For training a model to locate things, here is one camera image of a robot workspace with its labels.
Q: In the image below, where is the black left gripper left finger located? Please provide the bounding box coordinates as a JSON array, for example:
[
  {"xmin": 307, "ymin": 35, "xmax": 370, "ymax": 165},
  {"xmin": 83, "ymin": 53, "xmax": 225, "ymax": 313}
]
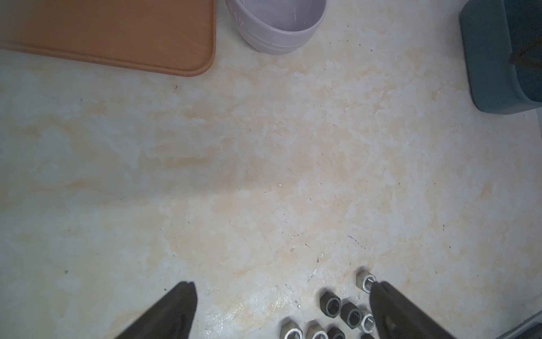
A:
[{"xmin": 117, "ymin": 282, "xmax": 198, "ymax": 339}]

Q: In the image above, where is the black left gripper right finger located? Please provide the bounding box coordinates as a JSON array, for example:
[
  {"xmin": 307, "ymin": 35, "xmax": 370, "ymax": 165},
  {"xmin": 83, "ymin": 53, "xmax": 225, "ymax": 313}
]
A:
[{"xmin": 369, "ymin": 281, "xmax": 454, "ymax": 339}]

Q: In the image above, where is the teal plastic storage box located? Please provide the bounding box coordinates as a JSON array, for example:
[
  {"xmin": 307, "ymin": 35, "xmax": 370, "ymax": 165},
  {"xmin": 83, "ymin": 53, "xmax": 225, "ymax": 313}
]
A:
[{"xmin": 460, "ymin": 1, "xmax": 541, "ymax": 115}]

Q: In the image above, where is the silver hex nut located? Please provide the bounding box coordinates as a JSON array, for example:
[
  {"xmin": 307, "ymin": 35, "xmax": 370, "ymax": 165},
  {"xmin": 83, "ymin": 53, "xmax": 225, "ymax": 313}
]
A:
[
  {"xmin": 305, "ymin": 321, "xmax": 328, "ymax": 339},
  {"xmin": 359, "ymin": 312, "xmax": 376, "ymax": 334},
  {"xmin": 356, "ymin": 269, "xmax": 376, "ymax": 294},
  {"xmin": 279, "ymin": 320, "xmax": 303, "ymax": 339}
]

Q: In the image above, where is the brown rectangular mat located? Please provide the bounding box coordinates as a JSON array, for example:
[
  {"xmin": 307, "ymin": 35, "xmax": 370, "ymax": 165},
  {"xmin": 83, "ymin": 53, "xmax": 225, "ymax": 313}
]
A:
[{"xmin": 1, "ymin": 1, "xmax": 216, "ymax": 77}]

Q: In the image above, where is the lilac plastic bowl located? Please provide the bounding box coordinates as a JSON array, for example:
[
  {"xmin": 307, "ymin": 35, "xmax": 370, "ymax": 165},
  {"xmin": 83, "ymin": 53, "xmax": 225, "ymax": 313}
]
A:
[{"xmin": 225, "ymin": 0, "xmax": 327, "ymax": 55}]

